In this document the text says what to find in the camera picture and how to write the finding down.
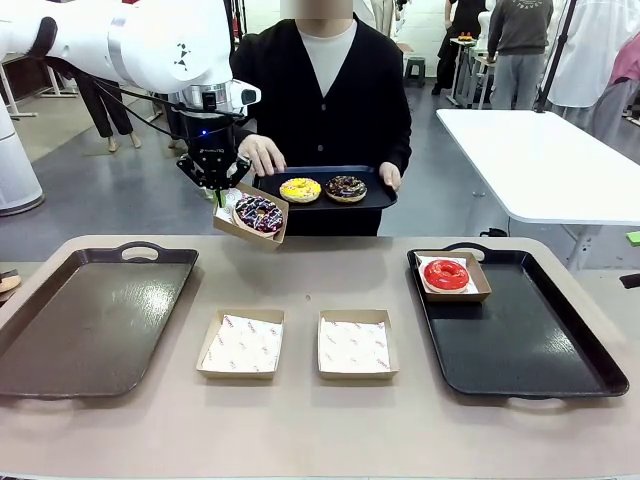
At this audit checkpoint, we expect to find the grey background desk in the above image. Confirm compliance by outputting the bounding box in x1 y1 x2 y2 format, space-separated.
448 34 494 109

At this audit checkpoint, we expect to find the person's left forearm black sleeve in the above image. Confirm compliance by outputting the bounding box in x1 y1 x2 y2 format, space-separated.
384 122 413 170

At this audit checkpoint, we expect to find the chocolate sprinkled donut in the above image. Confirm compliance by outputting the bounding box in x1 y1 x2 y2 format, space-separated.
324 174 369 204

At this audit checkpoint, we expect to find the pink garment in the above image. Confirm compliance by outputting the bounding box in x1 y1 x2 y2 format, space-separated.
607 33 640 87

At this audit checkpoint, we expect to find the black stand pole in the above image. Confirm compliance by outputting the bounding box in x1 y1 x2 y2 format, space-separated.
533 0 582 114

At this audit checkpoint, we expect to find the white cylindrical appliance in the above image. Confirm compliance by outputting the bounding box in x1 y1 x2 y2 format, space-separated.
0 94 46 217

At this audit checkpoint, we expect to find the yellow sprinkled donut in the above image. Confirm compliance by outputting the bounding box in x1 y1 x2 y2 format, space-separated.
278 177 323 205

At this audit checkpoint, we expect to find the person in black cardigan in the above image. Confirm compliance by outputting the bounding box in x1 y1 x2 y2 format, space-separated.
230 12 413 237

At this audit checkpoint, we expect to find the standing person in grey sweatshirt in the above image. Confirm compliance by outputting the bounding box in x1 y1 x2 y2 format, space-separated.
487 0 555 110

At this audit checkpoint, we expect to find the grey garment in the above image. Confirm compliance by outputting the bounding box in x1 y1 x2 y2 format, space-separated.
592 79 640 154

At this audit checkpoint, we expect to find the mannequin in black blazer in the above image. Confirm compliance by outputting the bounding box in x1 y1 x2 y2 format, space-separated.
74 69 144 152

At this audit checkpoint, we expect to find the white printed paper liner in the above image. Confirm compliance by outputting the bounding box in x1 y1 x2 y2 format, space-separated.
416 255 475 294
200 313 284 374
318 317 391 375
215 188 247 225

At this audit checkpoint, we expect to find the white background table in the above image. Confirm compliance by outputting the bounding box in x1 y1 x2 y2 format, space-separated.
0 52 77 119

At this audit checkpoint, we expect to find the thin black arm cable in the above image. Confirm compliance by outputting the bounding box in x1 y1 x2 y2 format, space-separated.
44 57 247 147

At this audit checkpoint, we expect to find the small dark stool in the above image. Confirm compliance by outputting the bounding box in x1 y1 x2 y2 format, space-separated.
403 56 427 89

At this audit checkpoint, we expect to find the person's right hand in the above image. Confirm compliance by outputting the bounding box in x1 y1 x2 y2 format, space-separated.
237 133 287 177

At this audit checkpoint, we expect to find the brown cardboard box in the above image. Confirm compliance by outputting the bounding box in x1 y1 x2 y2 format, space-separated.
195 307 287 381
317 308 401 381
413 250 493 303
213 182 290 250

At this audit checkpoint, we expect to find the large brown tray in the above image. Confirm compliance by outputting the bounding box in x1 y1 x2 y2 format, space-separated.
0 241 200 407

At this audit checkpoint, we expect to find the white hanging shirt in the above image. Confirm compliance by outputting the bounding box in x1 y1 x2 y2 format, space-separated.
547 0 640 109

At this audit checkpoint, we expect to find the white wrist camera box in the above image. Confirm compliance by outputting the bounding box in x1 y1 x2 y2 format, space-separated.
227 79 262 107

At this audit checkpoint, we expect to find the large black tray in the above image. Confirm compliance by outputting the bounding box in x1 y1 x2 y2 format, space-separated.
406 243 630 402

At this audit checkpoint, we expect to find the person's left hand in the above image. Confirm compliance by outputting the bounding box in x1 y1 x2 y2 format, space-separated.
378 161 403 193

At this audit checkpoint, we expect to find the standing person in black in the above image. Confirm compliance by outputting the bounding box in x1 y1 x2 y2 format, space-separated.
431 0 490 96

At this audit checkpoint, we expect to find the small black serving tray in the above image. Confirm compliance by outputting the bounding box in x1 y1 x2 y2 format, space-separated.
252 164 399 212

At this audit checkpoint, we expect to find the purple sprinkled donut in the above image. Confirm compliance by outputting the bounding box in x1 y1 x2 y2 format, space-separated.
232 194 285 236

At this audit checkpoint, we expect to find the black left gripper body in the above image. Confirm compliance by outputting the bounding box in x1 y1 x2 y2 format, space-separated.
177 107 239 192

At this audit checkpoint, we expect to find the red glazed donut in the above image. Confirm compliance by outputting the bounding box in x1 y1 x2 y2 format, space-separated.
423 258 471 293

